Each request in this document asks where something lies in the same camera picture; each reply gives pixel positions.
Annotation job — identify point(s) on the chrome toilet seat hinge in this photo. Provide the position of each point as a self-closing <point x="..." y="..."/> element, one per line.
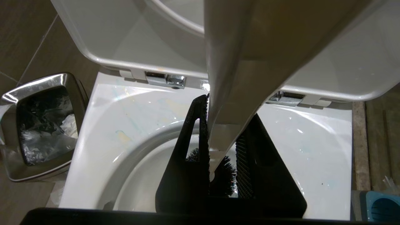
<point x="286" y="98"/>
<point x="165" y="79"/>

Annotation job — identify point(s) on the white toilet seat lid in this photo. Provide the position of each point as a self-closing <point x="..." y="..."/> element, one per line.
<point x="131" y="34"/>

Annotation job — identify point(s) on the blue plastic container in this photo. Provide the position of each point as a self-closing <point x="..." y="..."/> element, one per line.
<point x="379" y="206"/>

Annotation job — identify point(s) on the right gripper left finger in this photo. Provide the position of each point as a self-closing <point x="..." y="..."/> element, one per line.
<point x="182" y="184"/>

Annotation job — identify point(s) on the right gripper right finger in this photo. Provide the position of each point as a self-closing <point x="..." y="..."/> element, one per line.
<point x="272" y="184"/>

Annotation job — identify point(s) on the white toilet brush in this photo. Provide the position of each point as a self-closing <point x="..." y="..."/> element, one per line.
<point x="250" y="56"/>

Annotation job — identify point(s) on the stainless steel trash bin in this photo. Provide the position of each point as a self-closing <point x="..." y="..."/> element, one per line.
<point x="18" y="125"/>

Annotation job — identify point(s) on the white toilet bowl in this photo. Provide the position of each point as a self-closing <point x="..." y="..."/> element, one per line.
<point x="125" y="125"/>

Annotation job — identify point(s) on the black trash bag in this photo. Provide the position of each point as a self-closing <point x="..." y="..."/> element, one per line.
<point x="47" y="125"/>

